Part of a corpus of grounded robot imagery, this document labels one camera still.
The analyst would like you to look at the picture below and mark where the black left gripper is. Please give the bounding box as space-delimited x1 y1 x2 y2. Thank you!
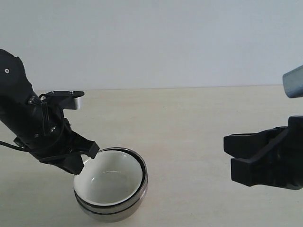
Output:
13 94 99 175

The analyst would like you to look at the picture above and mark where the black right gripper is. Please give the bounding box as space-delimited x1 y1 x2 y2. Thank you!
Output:
223 115 303 190

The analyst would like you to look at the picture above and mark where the white floral ceramic bowl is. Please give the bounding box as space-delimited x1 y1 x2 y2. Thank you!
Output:
73 150 143 206

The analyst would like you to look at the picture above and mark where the smooth stainless steel bowl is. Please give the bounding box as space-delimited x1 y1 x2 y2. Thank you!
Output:
75 187 148 223

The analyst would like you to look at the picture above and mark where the ribbed stainless steel bowl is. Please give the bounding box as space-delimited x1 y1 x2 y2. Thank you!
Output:
73 147 148 215

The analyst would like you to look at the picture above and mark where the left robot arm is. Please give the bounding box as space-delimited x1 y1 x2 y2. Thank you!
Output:
0 50 99 175

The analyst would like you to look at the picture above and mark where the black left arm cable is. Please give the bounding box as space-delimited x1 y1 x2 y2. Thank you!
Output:
0 94 81 161

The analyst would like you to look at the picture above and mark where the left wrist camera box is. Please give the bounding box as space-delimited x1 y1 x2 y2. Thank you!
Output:
45 91 85 110

